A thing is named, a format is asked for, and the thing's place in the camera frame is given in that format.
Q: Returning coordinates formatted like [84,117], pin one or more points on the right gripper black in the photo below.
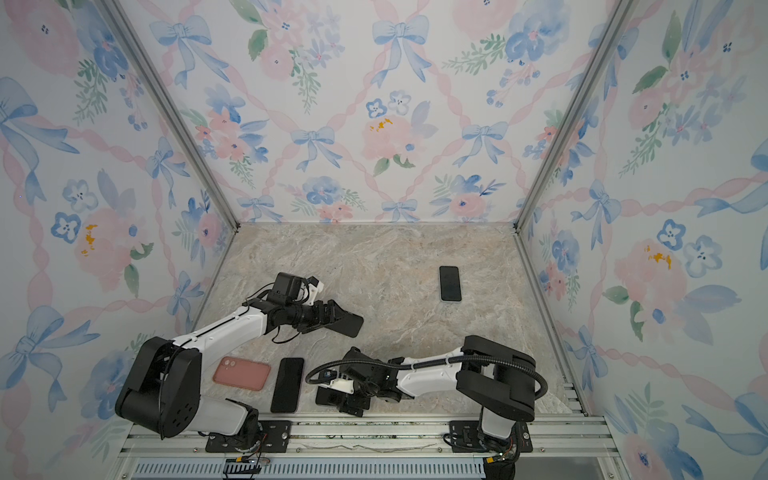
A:
[355,407]

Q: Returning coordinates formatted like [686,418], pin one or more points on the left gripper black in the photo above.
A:
[320,318]

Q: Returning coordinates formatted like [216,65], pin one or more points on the black smartphone horizontal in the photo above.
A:
[329,397]

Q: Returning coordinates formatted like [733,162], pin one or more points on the black smartphone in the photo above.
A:
[288,386]
[450,283]

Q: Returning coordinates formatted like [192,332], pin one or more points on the black phone case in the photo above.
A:
[347,324]

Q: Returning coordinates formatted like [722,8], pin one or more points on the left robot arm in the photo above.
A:
[162,391]

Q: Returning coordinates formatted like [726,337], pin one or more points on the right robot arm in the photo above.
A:
[503,381]

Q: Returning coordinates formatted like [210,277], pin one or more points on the pink phone case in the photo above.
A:
[241,373]

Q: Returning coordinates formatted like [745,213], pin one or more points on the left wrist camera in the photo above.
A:
[290,289]

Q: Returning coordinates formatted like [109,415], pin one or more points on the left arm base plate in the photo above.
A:
[270,436]

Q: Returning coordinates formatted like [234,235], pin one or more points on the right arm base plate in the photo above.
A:
[467,437]

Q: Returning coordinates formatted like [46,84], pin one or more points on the aluminium rail frame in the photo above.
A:
[408,446]

